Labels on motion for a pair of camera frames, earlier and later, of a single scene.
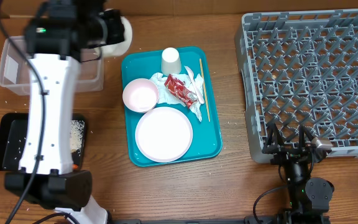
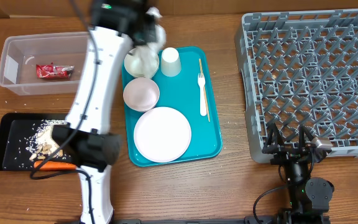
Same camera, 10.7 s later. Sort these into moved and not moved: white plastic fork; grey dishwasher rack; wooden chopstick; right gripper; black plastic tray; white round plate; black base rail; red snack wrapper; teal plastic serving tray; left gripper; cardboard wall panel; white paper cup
Moved: red snack wrapper; white plastic fork; left gripper
Not moved: black base rail; white round plate; wooden chopstick; black plastic tray; teal plastic serving tray; right gripper; cardboard wall panel; grey dishwasher rack; white paper cup
